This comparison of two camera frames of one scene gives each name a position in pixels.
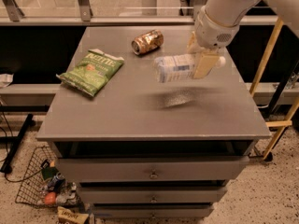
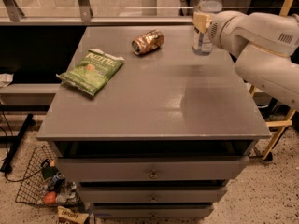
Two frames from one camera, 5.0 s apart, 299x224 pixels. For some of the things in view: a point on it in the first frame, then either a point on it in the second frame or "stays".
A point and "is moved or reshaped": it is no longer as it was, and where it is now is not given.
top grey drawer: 151,168 stays
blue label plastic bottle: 175,67 is moved or reshaped
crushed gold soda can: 148,42 stays
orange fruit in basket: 49,198 stays
